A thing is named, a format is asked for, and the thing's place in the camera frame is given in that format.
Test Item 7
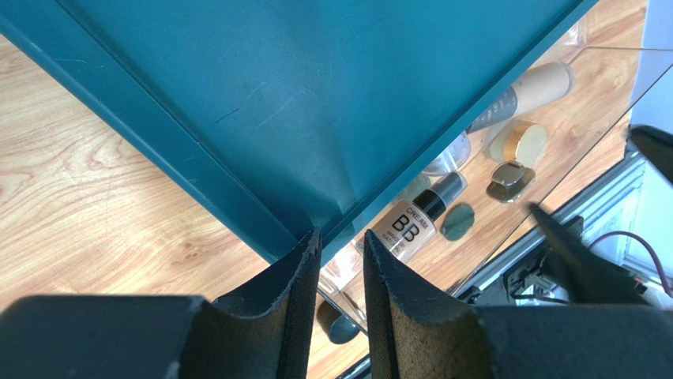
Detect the black round jar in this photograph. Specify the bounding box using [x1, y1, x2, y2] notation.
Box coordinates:
[316, 301, 361, 345]

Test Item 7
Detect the green round compact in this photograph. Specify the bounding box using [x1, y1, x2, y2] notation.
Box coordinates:
[441, 203, 476, 242]

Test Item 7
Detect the beige tube grey cap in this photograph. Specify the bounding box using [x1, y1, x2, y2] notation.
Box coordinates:
[466, 62, 575, 134]

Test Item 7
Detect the clear drawer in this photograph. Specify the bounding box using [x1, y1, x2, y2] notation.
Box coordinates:
[317, 21, 673, 337]

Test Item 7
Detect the aluminium frame rail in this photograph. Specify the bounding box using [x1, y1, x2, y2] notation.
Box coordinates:
[448, 152, 645, 306]

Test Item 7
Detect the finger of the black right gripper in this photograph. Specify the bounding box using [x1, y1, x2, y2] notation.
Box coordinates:
[628, 125, 672, 184]
[528, 202, 647, 305]

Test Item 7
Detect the clear plastic bottle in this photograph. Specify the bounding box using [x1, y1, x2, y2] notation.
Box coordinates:
[422, 132, 472, 177]

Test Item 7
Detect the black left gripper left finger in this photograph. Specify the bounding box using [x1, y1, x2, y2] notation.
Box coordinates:
[179, 228, 322, 378]

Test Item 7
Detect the teal drawer organizer box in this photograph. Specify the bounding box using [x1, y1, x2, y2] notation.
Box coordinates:
[1, 1, 593, 262]

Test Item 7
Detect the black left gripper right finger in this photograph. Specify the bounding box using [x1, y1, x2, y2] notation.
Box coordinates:
[363, 230, 494, 378]

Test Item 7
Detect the gold round jar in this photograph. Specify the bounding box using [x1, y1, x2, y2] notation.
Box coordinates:
[486, 120, 548, 168]

